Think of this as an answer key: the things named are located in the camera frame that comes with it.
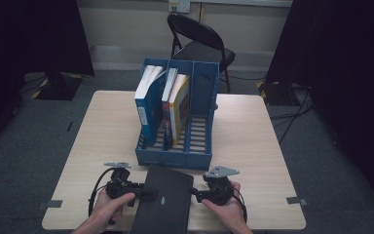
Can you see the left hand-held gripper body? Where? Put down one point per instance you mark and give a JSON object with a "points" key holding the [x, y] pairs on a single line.
{"points": [[120, 190]]}

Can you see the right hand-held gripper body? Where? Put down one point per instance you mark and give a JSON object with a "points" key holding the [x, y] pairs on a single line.
{"points": [[219, 191]]}

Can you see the black book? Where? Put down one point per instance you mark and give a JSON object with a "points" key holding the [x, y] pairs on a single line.
{"points": [[164, 204]]}

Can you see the red illustrated book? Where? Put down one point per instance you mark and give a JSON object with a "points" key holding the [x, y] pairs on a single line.
{"points": [[167, 113]]}

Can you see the blue book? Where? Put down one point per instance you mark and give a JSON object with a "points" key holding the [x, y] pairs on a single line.
{"points": [[149, 110]]}

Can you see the yellow book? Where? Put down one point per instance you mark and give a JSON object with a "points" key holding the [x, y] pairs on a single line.
{"points": [[179, 110]]}

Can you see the blue plastic file rack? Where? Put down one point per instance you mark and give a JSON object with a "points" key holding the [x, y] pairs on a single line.
{"points": [[201, 97]]}

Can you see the person's right hand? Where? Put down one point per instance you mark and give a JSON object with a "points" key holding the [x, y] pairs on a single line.
{"points": [[230, 213]]}

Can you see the person's left hand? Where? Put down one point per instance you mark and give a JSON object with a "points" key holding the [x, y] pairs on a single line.
{"points": [[107, 211]]}

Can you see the grey tape piece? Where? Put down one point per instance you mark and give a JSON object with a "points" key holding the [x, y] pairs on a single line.
{"points": [[297, 201], [50, 204]]}

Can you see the black stand base yellow tape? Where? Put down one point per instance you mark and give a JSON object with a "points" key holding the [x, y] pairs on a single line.
{"points": [[277, 94], [58, 86]]}

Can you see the black folding chair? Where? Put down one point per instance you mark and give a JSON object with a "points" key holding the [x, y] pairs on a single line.
{"points": [[204, 42]]}

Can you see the black curtain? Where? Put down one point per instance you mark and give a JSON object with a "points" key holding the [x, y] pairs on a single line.
{"points": [[29, 39], [344, 81]]}

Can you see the white wall socket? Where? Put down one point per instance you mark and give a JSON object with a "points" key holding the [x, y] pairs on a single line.
{"points": [[179, 6]]}

